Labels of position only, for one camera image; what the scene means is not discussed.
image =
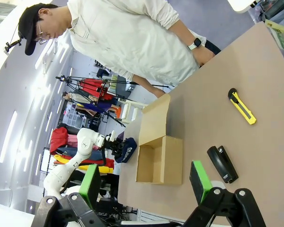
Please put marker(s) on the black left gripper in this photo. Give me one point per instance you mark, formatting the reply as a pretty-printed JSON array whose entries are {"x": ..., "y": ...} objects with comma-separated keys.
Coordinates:
[{"x": 110, "y": 146}]

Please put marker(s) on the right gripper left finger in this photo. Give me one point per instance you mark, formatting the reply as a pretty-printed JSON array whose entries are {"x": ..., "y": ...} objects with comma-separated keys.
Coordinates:
[{"x": 88, "y": 186}]

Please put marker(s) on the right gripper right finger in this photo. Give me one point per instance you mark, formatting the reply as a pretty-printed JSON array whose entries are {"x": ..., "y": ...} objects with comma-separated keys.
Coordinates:
[{"x": 200, "y": 182}]

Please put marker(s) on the blue campus pencil case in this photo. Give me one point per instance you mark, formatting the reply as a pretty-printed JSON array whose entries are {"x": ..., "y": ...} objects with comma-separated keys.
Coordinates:
[{"x": 127, "y": 150}]

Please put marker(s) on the person's left forearm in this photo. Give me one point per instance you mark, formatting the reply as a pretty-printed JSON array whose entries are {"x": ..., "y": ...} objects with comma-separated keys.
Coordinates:
[{"x": 185, "y": 33}]

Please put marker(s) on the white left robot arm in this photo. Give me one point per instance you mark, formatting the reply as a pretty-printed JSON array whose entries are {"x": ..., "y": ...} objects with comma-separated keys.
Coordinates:
[{"x": 61, "y": 172}]

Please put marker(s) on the person's right forearm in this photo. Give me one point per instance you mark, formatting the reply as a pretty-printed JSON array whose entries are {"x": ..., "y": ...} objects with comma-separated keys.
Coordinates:
[{"x": 144, "y": 84}]

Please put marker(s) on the brown cardboard box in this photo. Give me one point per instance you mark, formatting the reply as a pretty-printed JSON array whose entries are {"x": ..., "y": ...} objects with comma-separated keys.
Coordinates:
[{"x": 170, "y": 160}]

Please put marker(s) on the person's right hand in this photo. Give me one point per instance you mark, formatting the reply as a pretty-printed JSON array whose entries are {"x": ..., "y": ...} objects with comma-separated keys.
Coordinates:
[{"x": 159, "y": 92}]

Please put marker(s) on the person's left hand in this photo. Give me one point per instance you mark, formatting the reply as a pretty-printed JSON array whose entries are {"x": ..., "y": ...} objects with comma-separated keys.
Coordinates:
[{"x": 203, "y": 55}]

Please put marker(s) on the yellow garment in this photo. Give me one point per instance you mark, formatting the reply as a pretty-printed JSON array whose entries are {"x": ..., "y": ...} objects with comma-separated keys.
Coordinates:
[{"x": 104, "y": 169}]

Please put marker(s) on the black stapler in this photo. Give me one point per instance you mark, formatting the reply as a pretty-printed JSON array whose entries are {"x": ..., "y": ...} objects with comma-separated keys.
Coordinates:
[{"x": 221, "y": 163}]

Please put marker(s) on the white stool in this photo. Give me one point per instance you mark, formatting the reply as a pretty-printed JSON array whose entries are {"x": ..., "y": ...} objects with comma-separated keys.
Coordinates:
[{"x": 130, "y": 111}]

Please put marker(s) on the blue dress mannequin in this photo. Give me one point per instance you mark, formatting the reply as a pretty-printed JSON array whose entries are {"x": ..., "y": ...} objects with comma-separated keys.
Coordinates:
[{"x": 99, "y": 107}]

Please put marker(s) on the red garment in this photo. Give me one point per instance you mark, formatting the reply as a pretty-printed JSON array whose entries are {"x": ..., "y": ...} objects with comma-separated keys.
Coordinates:
[{"x": 58, "y": 139}]

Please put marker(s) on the red shirt mannequin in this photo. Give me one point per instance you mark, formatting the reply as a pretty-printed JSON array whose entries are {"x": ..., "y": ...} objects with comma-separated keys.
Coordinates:
[{"x": 92, "y": 87}]

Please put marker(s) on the beige coat mannequin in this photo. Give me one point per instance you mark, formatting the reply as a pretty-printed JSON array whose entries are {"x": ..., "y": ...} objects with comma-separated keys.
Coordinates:
[{"x": 75, "y": 96}]

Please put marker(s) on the yellow utility knife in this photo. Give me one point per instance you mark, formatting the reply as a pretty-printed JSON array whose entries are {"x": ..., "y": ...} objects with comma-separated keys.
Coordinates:
[{"x": 242, "y": 107}]

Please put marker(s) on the person in white jacket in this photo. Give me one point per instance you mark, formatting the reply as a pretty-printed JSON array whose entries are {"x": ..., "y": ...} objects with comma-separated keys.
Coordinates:
[{"x": 132, "y": 35}]

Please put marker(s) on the white smartwatch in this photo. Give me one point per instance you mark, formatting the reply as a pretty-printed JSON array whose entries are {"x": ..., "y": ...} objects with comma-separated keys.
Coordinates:
[{"x": 195, "y": 43}]

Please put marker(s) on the person's head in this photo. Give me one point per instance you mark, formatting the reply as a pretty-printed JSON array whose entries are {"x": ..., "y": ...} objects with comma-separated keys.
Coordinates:
[{"x": 53, "y": 26}]

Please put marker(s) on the eyeglasses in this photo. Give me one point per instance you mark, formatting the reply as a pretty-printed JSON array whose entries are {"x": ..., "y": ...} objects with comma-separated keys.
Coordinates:
[{"x": 40, "y": 33}]

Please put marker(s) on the black cap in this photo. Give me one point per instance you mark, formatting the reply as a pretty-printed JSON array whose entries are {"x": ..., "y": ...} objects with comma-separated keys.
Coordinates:
[{"x": 28, "y": 26}]

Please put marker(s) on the green printed package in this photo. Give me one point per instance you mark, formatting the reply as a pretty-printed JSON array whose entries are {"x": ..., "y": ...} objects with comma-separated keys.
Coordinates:
[{"x": 280, "y": 35}]

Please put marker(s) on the white side table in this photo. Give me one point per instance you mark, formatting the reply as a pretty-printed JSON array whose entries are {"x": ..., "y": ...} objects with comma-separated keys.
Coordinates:
[{"x": 240, "y": 4}]

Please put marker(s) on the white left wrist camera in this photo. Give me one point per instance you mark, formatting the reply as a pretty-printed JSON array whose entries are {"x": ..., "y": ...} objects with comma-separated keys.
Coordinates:
[{"x": 112, "y": 136}]

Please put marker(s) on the black camera tripod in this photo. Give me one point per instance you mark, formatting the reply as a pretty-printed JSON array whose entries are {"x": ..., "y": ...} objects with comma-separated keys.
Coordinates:
[{"x": 90, "y": 79}]

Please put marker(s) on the black head-mounted camera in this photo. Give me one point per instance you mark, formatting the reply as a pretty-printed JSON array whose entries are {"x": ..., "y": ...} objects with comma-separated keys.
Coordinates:
[{"x": 11, "y": 45}]

